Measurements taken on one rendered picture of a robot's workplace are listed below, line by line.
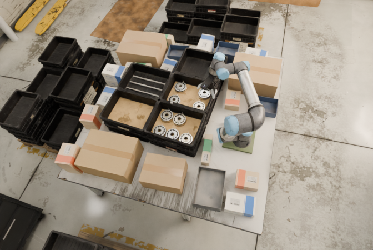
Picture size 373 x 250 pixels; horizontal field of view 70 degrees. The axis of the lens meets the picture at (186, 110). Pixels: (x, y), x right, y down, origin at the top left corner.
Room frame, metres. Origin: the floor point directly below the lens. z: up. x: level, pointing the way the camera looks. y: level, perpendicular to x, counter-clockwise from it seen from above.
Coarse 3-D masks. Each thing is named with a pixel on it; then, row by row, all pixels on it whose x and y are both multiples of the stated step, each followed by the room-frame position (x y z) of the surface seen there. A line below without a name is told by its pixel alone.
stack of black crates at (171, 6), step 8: (168, 0) 3.09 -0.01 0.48; (176, 0) 3.16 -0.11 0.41; (184, 0) 3.11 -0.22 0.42; (192, 0) 3.07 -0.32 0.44; (168, 8) 3.01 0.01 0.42; (176, 8) 3.03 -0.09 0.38; (184, 8) 3.00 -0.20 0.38; (192, 8) 2.98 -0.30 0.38; (168, 16) 2.91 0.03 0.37; (176, 16) 2.87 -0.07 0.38; (184, 16) 2.83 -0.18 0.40; (192, 16) 2.79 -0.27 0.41
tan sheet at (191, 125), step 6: (174, 114) 1.13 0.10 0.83; (186, 120) 1.06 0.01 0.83; (192, 120) 1.05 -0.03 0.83; (198, 120) 1.04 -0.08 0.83; (168, 126) 1.03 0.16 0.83; (174, 126) 1.03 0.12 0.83; (186, 126) 1.01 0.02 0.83; (192, 126) 1.00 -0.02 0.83; (198, 126) 0.99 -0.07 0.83; (180, 132) 0.96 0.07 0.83; (186, 132) 0.95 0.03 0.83; (192, 132) 0.95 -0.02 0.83
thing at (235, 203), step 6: (228, 192) 0.46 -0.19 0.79; (228, 198) 0.42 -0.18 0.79; (234, 198) 0.41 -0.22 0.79; (240, 198) 0.41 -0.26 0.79; (246, 198) 0.40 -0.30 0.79; (252, 198) 0.39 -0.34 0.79; (228, 204) 0.38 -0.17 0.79; (234, 204) 0.37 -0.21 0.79; (240, 204) 0.37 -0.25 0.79; (246, 204) 0.36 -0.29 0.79; (252, 204) 0.35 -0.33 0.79; (228, 210) 0.35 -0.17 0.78; (234, 210) 0.34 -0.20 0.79; (240, 210) 0.33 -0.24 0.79; (246, 210) 0.33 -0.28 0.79; (252, 210) 0.32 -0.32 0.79; (246, 216) 0.30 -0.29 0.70; (252, 216) 0.29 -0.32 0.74
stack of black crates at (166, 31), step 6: (162, 24) 2.79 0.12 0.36; (168, 24) 2.80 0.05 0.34; (174, 24) 2.76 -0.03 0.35; (180, 24) 2.73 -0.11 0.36; (186, 24) 2.69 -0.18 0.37; (162, 30) 2.73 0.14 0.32; (168, 30) 2.77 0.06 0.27; (174, 30) 2.75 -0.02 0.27; (180, 30) 2.73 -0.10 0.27; (186, 30) 2.70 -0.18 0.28; (174, 36) 2.64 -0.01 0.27; (180, 36) 2.62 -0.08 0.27; (186, 36) 2.60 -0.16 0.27; (180, 42) 2.45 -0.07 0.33; (186, 42) 2.43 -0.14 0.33
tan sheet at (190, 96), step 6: (174, 84) 1.43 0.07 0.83; (186, 84) 1.41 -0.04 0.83; (174, 90) 1.38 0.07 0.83; (186, 90) 1.35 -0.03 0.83; (192, 90) 1.34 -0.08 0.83; (198, 90) 1.33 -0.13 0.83; (168, 96) 1.32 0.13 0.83; (180, 96) 1.30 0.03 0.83; (186, 96) 1.29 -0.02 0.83; (192, 96) 1.28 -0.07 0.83; (198, 96) 1.27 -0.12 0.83; (210, 96) 1.25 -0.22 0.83; (180, 102) 1.24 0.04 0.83; (186, 102) 1.23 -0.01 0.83; (192, 102) 1.22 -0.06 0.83; (204, 102) 1.20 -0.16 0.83
